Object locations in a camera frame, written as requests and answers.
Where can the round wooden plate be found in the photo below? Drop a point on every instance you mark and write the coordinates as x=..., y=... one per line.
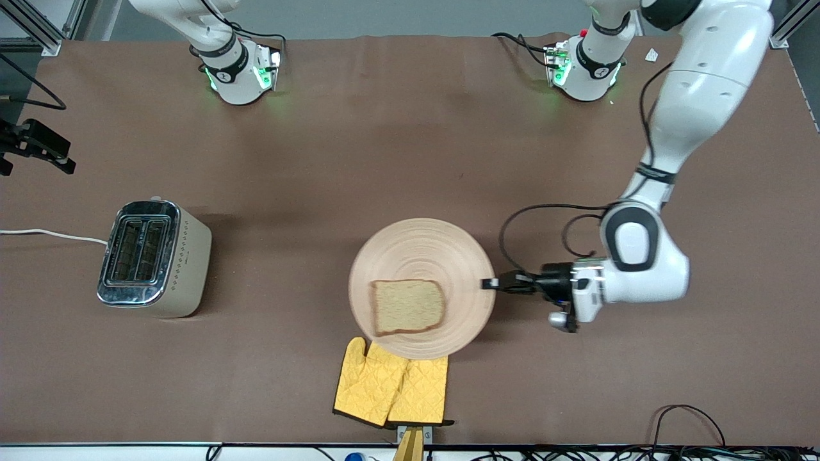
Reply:
x=423, y=250

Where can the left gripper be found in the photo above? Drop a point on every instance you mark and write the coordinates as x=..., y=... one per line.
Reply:
x=552, y=280

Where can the small white paper scrap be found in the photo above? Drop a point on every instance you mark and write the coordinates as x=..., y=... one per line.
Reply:
x=652, y=55

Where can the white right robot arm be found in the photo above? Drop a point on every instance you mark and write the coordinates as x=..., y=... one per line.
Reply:
x=234, y=83

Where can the yellow quilted oven mitt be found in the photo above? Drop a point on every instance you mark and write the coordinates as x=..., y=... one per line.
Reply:
x=426, y=390
x=368, y=390

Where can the blue cap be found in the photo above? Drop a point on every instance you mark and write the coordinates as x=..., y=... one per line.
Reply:
x=353, y=457

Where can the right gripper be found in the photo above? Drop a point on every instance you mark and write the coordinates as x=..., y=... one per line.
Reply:
x=7, y=139

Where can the wooden stick with metal bracket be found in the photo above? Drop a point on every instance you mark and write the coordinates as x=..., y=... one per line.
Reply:
x=410, y=448

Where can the toast slice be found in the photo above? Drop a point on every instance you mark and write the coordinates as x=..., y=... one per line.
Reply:
x=409, y=307

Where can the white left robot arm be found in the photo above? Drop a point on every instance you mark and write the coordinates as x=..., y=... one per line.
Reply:
x=705, y=96

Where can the aluminium frame post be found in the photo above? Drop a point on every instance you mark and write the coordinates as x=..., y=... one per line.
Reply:
x=38, y=31
x=785, y=38

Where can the beige chrome toaster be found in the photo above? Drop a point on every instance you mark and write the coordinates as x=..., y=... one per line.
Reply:
x=186, y=262

